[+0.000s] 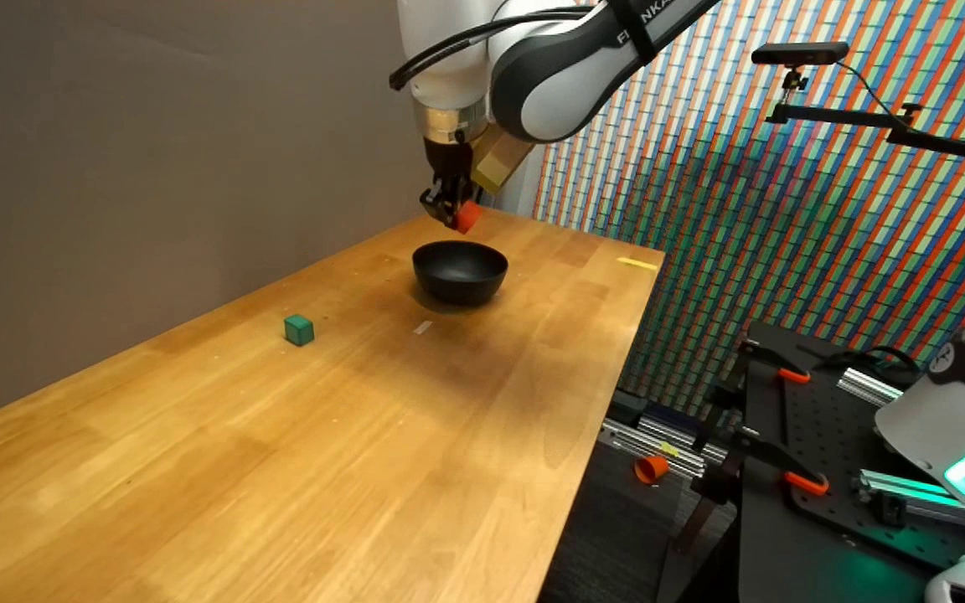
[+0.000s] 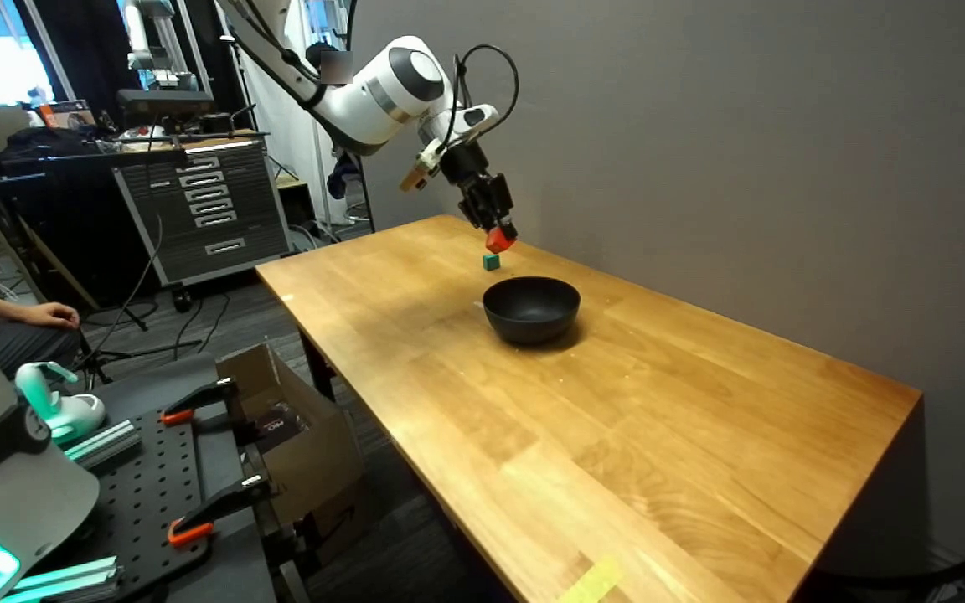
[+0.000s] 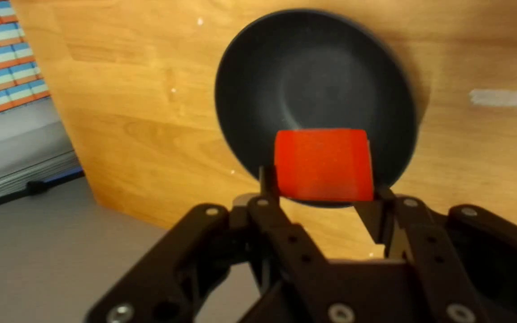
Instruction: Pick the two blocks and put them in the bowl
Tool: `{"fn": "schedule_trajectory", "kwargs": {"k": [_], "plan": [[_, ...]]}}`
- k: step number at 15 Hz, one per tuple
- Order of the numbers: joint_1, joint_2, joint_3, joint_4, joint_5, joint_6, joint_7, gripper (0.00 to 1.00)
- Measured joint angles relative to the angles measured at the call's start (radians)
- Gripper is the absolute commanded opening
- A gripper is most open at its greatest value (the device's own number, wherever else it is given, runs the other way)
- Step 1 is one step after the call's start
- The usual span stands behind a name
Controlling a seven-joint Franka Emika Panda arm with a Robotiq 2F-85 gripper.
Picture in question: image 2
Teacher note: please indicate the dark cluttered desk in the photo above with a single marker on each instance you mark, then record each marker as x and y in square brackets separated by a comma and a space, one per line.
[16, 168]

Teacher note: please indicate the black bowl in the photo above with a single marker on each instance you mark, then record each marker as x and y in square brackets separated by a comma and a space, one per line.
[532, 308]

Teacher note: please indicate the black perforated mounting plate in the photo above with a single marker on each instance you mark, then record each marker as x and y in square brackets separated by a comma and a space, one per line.
[148, 490]

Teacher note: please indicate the black clamp orange tip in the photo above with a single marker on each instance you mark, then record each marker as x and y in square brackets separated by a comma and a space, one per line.
[210, 401]
[225, 505]

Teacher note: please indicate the cardboard box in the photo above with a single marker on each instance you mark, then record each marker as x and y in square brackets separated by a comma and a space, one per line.
[302, 448]

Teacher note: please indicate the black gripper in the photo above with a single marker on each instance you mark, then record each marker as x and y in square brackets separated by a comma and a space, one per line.
[481, 184]

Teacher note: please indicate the dark drawer cabinet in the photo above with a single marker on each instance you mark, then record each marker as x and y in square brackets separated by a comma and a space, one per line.
[200, 212]

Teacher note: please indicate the red block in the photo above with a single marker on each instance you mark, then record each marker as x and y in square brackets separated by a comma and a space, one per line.
[502, 240]

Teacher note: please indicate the yellow tape strip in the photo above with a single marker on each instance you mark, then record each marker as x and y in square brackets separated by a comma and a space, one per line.
[591, 580]

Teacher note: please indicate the wrist camera on wooden mount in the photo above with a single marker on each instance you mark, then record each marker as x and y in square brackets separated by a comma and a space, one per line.
[412, 178]

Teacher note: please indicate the bystander dark trouser leg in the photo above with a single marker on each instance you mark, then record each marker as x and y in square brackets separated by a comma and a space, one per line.
[24, 344]

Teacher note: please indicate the seated person blue shirt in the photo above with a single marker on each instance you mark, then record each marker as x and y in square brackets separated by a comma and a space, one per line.
[326, 58]

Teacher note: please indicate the aluminium extrusion bar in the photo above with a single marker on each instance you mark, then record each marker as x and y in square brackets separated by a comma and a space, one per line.
[102, 445]
[59, 580]

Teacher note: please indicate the teal and white device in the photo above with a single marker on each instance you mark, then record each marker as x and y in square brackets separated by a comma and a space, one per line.
[59, 405]

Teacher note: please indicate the bystander hand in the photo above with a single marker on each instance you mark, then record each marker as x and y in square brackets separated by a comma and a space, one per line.
[51, 317]

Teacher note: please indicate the black table leg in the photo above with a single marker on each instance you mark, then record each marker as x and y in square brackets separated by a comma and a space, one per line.
[315, 370]

